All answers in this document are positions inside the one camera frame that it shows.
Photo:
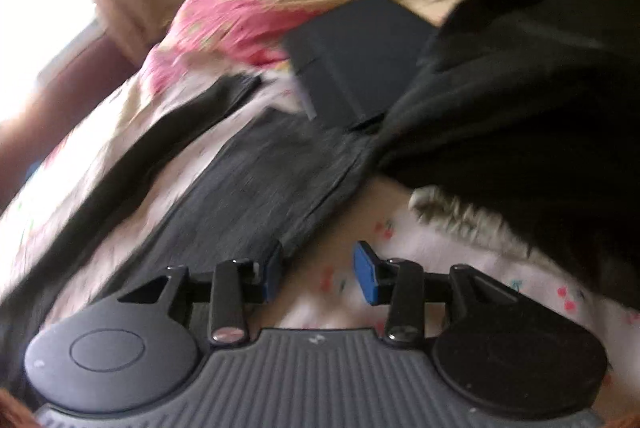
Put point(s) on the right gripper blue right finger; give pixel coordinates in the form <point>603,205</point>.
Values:
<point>397,283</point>

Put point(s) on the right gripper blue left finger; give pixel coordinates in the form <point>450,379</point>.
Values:
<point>237,283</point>

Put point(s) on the cherry print white bedsheet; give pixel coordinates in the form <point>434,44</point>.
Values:
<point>318,292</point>

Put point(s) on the dark grey storage box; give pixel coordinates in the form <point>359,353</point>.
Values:
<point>354,62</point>

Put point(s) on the purple sofa by window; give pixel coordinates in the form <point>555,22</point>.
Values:
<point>74,92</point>

